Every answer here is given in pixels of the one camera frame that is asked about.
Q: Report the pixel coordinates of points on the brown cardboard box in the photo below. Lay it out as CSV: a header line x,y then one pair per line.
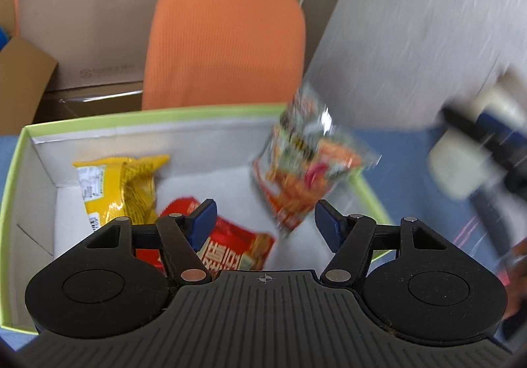
x,y
99,14
24,80

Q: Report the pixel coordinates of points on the blue plastic container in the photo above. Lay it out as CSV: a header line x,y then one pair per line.
x,y
3,36

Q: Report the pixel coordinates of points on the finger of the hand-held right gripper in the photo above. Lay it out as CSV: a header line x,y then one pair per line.
x,y
498,150

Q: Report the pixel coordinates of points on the clear orange snack packet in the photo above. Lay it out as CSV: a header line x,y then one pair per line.
x,y
304,170

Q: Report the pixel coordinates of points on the yellow snack packet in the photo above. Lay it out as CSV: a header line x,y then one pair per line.
x,y
123,187

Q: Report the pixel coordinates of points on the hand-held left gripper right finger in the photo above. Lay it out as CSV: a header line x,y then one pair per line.
x,y
327,222

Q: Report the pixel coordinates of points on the red snack packet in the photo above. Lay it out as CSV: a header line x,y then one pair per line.
x,y
238,244

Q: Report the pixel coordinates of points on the light green cardboard box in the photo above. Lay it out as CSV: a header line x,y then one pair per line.
x,y
185,146

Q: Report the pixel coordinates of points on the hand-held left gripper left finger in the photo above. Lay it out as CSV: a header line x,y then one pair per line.
x,y
204,220

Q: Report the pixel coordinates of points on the black curved bar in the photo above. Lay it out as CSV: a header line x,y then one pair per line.
x,y
490,220

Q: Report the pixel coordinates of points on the orange chair back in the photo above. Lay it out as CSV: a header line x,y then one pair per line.
x,y
222,43

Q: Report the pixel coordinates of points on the cream insulated jug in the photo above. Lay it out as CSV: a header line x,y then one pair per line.
x,y
457,170

